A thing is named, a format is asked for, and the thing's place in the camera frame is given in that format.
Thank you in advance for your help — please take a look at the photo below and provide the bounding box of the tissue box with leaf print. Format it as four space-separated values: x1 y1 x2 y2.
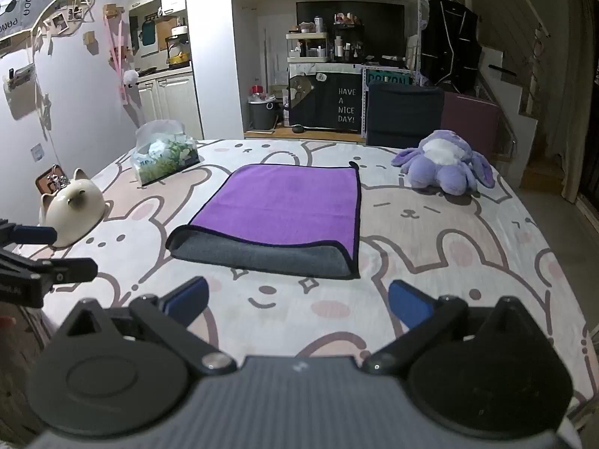
130 120 201 186

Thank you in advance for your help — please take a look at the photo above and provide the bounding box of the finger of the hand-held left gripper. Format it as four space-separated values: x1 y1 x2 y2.
0 219 58 247
0 249 99 308

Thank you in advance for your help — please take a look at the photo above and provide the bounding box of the black printed cloth banner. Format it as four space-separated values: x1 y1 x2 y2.
288 71 366 132

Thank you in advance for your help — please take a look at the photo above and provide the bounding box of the small tray with metal rings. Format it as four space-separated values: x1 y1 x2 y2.
36 165 71 197

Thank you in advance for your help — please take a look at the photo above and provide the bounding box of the grey trash bin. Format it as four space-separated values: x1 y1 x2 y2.
247 85 282 132

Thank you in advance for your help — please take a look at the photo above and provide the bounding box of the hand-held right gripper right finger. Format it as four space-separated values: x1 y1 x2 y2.
363 280 534 376

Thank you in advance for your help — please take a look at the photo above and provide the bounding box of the maroon cushioned board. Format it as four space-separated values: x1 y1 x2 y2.
442 91 501 162

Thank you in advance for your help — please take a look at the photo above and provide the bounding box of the purple plush bunny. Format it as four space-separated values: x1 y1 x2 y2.
391 129 495 195

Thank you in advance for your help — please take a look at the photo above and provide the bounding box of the white kitchen cabinet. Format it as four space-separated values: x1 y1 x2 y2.
136 67 203 139

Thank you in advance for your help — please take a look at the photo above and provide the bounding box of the dark blue chair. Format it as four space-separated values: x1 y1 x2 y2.
366 80 445 147

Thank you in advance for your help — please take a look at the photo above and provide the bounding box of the white tiered storage rack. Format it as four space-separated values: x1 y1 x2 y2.
285 32 330 63

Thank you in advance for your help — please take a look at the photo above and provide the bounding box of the black jacket with white trim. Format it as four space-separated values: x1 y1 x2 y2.
419 0 483 95

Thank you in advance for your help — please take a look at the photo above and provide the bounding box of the cream cat-shaped ceramic figure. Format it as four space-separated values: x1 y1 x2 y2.
38 168 106 248

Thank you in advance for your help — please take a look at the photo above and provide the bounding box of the purple and grey towel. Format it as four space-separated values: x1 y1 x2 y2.
165 161 362 280

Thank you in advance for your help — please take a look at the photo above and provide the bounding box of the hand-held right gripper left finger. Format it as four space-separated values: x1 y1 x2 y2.
56 276 237 377

